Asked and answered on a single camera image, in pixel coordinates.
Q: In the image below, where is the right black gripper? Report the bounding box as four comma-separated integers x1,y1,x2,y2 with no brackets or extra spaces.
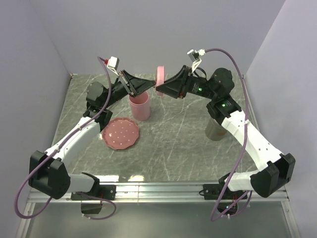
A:
156,65,217,100

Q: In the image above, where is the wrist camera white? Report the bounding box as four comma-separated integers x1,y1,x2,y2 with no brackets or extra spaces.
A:
187,49,206,73
104,56,120,77

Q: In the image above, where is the pink round lid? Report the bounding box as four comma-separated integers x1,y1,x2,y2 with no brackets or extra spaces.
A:
155,66,165,96

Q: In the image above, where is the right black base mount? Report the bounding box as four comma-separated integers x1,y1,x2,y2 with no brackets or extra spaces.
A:
199,184,244,216

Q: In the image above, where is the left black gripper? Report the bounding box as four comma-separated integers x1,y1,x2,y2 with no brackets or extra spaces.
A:
103,69,156,108

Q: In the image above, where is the pink dotted plate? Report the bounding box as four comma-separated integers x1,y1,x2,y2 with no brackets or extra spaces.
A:
102,117,139,150

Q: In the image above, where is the aluminium front rail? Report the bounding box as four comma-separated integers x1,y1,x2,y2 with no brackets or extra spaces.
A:
27,181,289,203

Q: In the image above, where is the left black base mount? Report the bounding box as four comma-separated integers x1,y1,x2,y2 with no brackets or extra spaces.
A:
70,184,116,215

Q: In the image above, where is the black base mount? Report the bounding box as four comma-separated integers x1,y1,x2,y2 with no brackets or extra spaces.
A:
199,184,244,216
70,184,116,215

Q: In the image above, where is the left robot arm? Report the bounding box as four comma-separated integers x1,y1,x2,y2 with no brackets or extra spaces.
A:
28,70,156,199

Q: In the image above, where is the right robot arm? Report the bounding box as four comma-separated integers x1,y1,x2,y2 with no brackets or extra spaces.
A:
156,66,296,198

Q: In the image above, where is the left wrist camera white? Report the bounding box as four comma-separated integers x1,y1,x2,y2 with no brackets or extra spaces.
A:
104,56,120,77

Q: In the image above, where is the tall pink cup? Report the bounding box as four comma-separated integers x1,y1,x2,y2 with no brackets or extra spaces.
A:
128,92,151,121

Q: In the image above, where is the tall grey cup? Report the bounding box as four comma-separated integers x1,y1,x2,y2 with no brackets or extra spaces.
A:
205,118,228,141

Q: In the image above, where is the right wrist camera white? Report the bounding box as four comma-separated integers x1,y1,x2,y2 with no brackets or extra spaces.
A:
187,49,206,73

